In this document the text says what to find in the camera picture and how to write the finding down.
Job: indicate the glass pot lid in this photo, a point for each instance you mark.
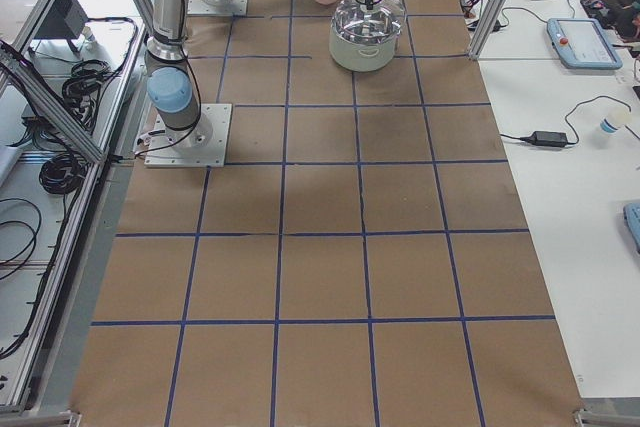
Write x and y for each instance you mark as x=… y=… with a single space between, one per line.
x=354 y=22

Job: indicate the light green steel pot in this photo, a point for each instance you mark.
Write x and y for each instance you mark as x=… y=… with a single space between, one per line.
x=359 y=58

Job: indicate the blue teach pendant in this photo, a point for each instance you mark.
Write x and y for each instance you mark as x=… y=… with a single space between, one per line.
x=582 y=44

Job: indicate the black power adapter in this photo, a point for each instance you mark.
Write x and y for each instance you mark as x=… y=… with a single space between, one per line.
x=547 y=139

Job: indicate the paper cup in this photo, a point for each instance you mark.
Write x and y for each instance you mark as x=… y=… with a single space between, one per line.
x=615 y=120

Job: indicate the aluminium frame post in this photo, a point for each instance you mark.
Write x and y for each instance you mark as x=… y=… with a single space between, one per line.
x=495 y=2

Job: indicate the aluminium frame rail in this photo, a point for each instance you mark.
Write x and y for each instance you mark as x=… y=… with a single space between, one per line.
x=23 y=75

